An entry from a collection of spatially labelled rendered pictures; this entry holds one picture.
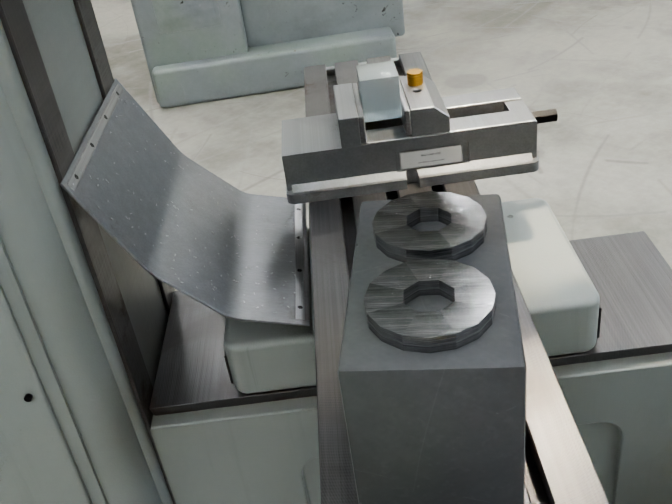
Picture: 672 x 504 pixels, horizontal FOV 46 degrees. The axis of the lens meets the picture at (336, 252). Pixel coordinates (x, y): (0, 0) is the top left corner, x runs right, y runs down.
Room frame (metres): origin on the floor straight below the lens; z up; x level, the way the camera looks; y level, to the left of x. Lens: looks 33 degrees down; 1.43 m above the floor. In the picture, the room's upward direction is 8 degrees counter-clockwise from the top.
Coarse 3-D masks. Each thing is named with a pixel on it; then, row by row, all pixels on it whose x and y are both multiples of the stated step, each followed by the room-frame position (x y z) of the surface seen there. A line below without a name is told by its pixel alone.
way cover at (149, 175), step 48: (96, 144) 0.90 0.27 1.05; (144, 144) 1.01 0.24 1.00; (96, 192) 0.82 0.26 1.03; (144, 192) 0.91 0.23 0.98; (192, 192) 1.00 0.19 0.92; (240, 192) 1.08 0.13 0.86; (144, 240) 0.82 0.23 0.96; (192, 240) 0.89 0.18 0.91; (240, 240) 0.95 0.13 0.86; (288, 240) 0.96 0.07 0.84; (192, 288) 0.79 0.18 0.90; (240, 288) 0.83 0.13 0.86; (288, 288) 0.84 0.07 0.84
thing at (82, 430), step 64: (0, 0) 0.79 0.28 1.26; (64, 0) 0.99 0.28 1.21; (0, 64) 0.77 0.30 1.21; (64, 64) 0.92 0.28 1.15; (0, 128) 0.76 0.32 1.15; (64, 128) 0.84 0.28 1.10; (0, 192) 0.75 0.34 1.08; (64, 192) 0.78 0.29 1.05; (0, 256) 0.74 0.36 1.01; (64, 256) 0.77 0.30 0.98; (128, 256) 0.93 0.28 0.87; (0, 320) 0.73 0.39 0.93; (64, 320) 0.75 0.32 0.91; (128, 320) 0.84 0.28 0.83; (0, 384) 0.73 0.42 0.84; (64, 384) 0.74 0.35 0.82; (128, 384) 0.78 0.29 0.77; (0, 448) 0.73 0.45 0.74; (64, 448) 0.72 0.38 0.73; (128, 448) 0.75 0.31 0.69
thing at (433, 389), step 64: (448, 192) 0.57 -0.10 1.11; (384, 256) 0.50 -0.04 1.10; (448, 256) 0.48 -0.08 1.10; (384, 320) 0.41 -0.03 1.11; (448, 320) 0.40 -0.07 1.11; (512, 320) 0.41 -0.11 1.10; (384, 384) 0.38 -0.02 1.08; (448, 384) 0.37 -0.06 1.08; (512, 384) 0.36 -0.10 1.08; (384, 448) 0.38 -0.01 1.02; (448, 448) 0.37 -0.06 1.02; (512, 448) 0.36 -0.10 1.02
